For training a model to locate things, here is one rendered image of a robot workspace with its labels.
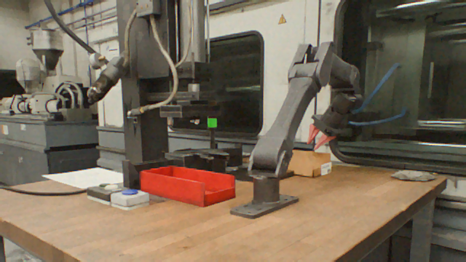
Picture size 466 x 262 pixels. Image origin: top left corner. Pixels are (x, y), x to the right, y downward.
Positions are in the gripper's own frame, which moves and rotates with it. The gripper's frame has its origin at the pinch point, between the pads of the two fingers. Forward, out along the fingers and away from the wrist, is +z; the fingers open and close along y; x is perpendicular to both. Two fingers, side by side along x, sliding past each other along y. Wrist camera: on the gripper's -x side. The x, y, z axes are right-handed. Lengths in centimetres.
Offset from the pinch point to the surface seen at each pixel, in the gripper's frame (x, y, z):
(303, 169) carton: 6.0, -4.5, 6.5
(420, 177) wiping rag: -10.3, -31.0, -10.3
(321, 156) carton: -5.4, -3.1, 3.2
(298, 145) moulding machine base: -29.6, 16.2, 16.0
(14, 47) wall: -252, 858, 397
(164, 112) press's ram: 39, 32, 8
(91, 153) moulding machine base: -96, 244, 213
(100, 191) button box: 68, 14, 19
